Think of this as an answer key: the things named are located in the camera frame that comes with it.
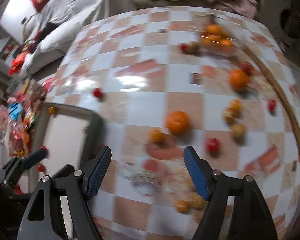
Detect red tomato in tray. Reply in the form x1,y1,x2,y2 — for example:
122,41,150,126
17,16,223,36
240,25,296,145
37,164,46,173

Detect snack packet pile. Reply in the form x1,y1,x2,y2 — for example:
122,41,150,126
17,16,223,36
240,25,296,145
0,49,47,158

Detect white tray green rim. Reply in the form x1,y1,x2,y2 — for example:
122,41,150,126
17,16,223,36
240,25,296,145
27,102,106,196

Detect yellow tomato in tray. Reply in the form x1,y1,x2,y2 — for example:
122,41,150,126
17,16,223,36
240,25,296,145
48,106,57,115

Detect brown longan fruit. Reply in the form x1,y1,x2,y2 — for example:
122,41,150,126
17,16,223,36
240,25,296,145
231,123,246,141

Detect small red tomato far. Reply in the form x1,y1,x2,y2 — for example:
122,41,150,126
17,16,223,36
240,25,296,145
93,88,103,99

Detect red cherry tomato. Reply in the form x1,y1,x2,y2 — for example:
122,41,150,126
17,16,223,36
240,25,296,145
268,99,276,113

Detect long wooden stick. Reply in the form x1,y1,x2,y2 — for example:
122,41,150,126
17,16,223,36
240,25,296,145
242,45,300,162

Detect grey sofa cover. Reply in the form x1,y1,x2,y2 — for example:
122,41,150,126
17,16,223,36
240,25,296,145
22,0,141,73

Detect large orange mandarin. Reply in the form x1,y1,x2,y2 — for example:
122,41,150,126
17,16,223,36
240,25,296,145
229,69,250,92

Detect red tomato near bowl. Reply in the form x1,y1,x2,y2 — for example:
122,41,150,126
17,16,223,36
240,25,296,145
239,61,254,76

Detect mandarins in bowl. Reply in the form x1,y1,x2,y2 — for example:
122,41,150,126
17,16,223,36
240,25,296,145
200,24,234,48

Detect clear glass bowl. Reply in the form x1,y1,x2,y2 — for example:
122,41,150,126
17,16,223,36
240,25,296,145
196,14,240,57

